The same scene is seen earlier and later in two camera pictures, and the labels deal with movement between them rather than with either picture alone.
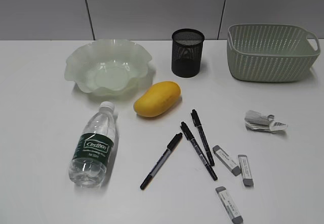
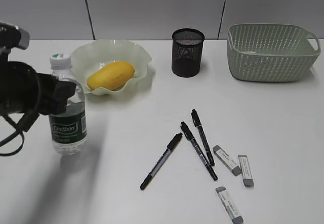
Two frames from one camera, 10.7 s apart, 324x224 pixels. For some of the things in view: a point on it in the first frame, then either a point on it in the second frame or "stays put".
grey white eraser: (247, 178) stays put
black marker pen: (189, 137) stays put
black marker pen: (171, 146) stays put
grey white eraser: (229, 205) stays put
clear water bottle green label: (89, 164) → (67, 130)
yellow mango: (157, 99) → (112, 77)
